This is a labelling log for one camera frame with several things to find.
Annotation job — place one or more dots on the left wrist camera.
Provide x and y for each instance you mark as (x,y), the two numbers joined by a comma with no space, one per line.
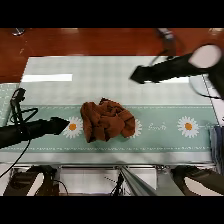
(17,100)

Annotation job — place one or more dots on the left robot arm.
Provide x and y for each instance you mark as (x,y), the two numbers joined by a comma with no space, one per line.
(20,132)

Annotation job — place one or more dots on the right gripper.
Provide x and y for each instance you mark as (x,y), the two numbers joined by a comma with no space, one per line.
(142,74)

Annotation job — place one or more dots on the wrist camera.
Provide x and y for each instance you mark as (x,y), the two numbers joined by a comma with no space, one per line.
(17,100)
(166,35)

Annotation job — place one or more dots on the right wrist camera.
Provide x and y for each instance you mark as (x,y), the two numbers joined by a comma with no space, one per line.
(166,35)

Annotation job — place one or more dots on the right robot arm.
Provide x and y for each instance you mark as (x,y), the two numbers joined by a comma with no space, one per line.
(175,66)

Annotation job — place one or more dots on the silver frame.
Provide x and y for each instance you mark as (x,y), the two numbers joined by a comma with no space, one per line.
(137,186)

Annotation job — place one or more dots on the blue garment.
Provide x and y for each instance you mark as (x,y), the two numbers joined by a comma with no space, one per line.
(217,150)

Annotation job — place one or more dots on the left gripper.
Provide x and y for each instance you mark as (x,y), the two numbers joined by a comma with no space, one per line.
(59,125)

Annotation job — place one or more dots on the brown garment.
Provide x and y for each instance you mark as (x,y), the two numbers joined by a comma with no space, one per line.
(106,120)

